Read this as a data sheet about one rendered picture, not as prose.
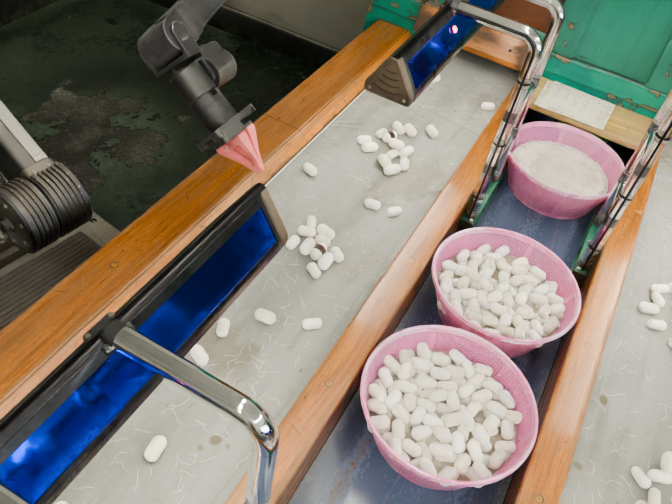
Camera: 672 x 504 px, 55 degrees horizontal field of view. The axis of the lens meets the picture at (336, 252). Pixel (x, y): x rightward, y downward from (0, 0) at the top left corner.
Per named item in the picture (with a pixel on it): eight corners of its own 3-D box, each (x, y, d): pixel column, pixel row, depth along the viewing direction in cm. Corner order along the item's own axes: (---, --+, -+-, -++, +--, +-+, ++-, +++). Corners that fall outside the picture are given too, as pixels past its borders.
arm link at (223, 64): (134, 49, 104) (168, 24, 99) (174, 29, 113) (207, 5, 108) (178, 114, 108) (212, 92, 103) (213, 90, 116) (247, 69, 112)
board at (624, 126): (514, 102, 157) (516, 98, 156) (531, 76, 167) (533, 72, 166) (649, 156, 149) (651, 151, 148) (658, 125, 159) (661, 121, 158)
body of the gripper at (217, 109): (259, 111, 109) (231, 74, 107) (223, 139, 102) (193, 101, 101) (237, 127, 114) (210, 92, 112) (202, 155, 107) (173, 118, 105)
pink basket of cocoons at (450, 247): (417, 358, 111) (430, 325, 105) (422, 249, 130) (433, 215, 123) (569, 387, 112) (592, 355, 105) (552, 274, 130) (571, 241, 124)
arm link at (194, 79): (159, 81, 104) (179, 62, 101) (182, 67, 109) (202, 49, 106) (187, 116, 106) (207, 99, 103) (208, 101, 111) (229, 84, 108)
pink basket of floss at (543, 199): (523, 234, 138) (540, 201, 131) (476, 155, 155) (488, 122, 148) (629, 225, 145) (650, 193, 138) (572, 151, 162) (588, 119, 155)
